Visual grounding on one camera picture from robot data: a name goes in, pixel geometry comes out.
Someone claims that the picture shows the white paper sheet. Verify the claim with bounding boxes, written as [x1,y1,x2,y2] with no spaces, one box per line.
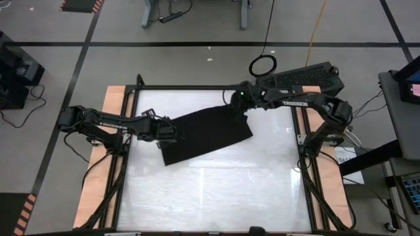
[334,146,366,185]

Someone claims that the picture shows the black cloth napkin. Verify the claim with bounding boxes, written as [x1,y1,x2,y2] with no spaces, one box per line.
[161,104,254,167]

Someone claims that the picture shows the black hanging cable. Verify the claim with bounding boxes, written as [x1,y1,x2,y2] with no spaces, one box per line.
[248,0,278,79]

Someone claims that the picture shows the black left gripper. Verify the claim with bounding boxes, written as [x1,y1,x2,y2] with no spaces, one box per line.
[140,108,179,149]

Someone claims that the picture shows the black cart beam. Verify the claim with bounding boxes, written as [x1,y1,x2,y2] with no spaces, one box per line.
[339,140,404,177]

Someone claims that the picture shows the grey desk leg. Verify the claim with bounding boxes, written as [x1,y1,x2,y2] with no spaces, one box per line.
[240,0,249,30]
[141,0,156,30]

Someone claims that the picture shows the black mat hazard stripes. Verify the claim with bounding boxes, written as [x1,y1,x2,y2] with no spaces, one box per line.
[60,0,105,14]
[0,192,37,236]

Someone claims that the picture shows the yellow hanging cable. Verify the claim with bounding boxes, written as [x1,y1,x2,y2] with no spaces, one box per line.
[305,0,329,66]

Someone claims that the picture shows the black equipment case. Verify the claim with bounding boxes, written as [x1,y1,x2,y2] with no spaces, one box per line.
[0,31,46,109]

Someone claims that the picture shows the grey cart top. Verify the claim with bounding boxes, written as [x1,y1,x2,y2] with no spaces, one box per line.
[378,70,420,161]

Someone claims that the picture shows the black power strip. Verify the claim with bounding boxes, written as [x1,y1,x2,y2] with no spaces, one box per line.
[158,11,184,24]

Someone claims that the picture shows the black framed display screen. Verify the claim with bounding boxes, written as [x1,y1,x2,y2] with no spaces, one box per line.
[392,55,420,106]

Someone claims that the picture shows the wooden side board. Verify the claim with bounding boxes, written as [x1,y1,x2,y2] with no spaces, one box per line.
[295,85,354,230]
[72,85,136,230]

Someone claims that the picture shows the black keyboard blue keys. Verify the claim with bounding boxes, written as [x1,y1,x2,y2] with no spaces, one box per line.
[400,176,420,214]

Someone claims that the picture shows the black aluminium table frame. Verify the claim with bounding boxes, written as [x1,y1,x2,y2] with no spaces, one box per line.
[81,73,357,236]

